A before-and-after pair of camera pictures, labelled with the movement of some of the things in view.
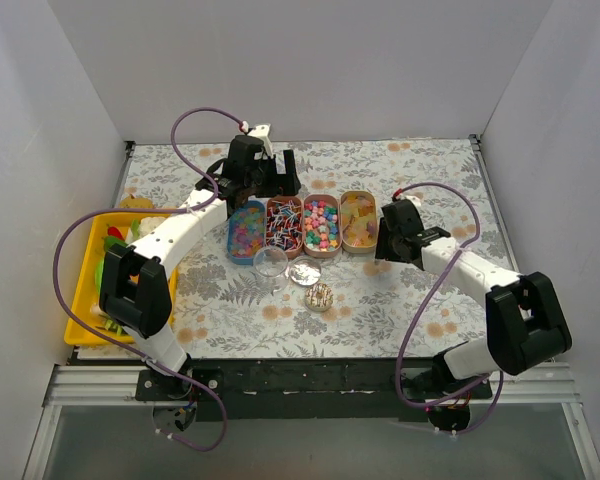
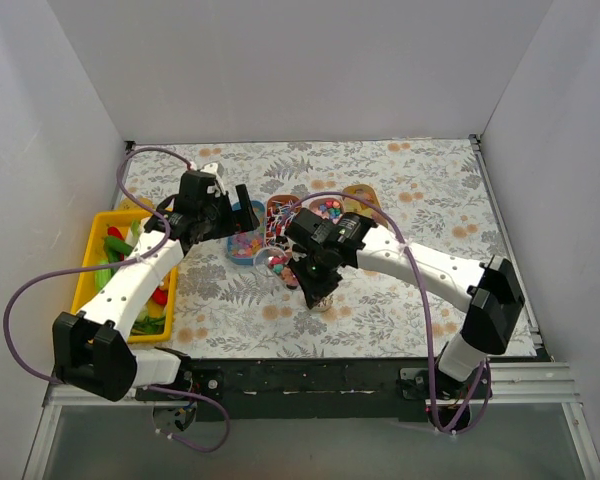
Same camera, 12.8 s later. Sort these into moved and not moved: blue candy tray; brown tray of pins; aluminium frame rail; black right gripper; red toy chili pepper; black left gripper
Moved: black right gripper; black left gripper
Not moved: brown tray of pins; red toy chili pepper; blue candy tray; aluminium frame rail
